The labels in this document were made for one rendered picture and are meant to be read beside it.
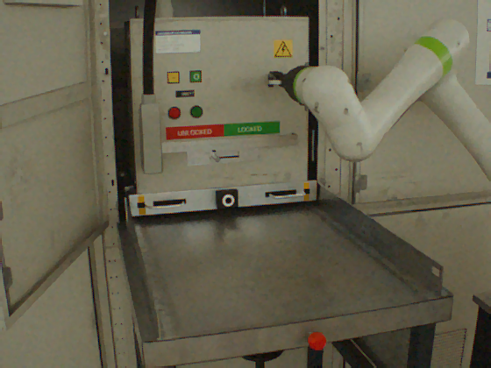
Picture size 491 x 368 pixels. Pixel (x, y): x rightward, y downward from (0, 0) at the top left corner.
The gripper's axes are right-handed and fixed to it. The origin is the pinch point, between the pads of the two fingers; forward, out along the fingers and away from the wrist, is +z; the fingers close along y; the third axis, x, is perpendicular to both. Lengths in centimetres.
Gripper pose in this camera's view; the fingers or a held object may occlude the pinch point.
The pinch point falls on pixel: (276, 77)
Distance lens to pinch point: 165.2
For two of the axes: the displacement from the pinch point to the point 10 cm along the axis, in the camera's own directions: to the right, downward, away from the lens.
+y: 9.6, -0.9, 2.6
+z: -2.8, -2.6, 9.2
